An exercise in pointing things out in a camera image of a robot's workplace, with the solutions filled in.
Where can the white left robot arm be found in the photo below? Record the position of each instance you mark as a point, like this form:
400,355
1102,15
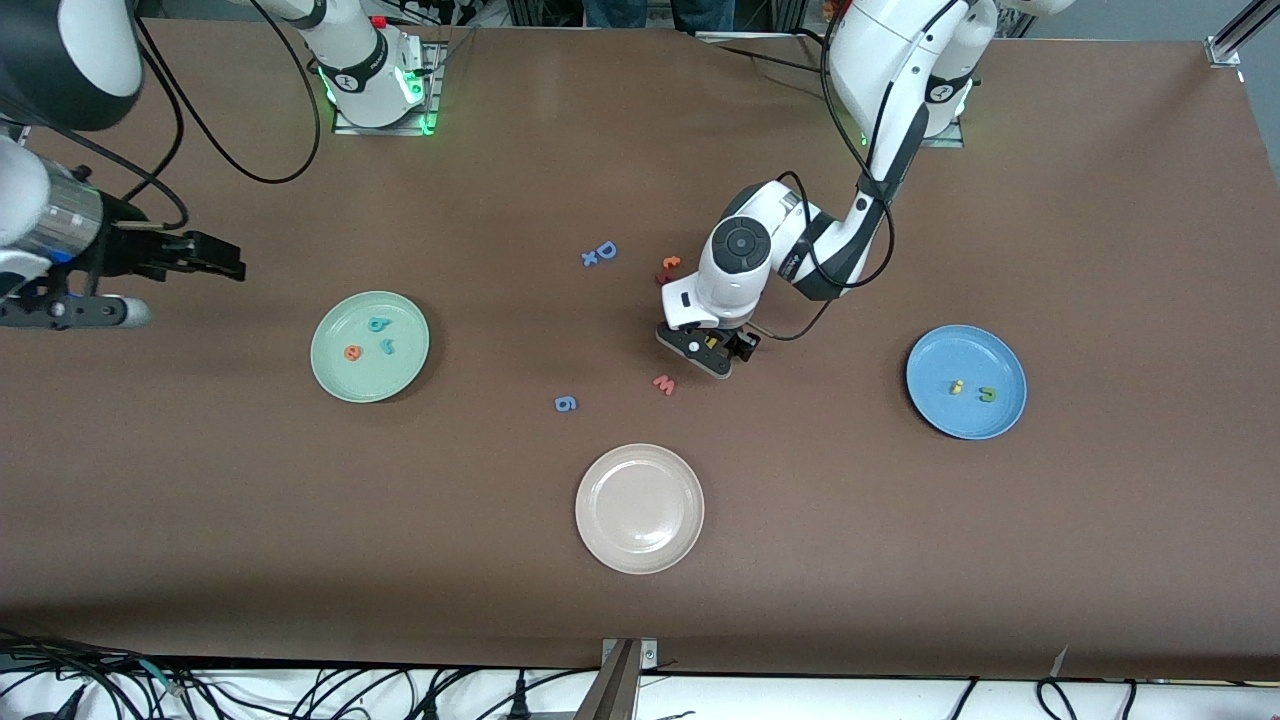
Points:
880,50

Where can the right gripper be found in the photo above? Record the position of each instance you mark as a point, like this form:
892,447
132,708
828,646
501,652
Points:
128,252

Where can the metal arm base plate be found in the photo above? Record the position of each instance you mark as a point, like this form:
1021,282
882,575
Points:
950,143
434,80

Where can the aluminium profile beam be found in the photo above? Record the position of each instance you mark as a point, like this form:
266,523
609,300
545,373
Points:
610,690

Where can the white paper tag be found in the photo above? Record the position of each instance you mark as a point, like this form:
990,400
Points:
1061,662

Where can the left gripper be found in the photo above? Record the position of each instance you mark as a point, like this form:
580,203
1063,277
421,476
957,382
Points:
741,345

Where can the beige plate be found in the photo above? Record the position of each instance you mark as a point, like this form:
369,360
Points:
640,510

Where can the metal bracket plate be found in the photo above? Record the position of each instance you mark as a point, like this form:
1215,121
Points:
648,655

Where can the pink foam letter w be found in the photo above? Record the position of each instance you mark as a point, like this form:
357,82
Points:
664,385

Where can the aluminium corner profile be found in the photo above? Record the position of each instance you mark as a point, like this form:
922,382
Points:
1225,48

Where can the brown table cover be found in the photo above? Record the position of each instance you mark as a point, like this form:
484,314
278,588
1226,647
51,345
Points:
800,600

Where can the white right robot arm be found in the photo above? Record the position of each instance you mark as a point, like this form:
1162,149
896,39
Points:
360,60

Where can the blue foam letter D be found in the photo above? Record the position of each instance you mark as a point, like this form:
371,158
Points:
599,250

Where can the pale green plate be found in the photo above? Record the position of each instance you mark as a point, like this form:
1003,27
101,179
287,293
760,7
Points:
345,385

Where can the blue plate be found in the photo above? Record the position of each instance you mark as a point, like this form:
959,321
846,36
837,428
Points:
950,420

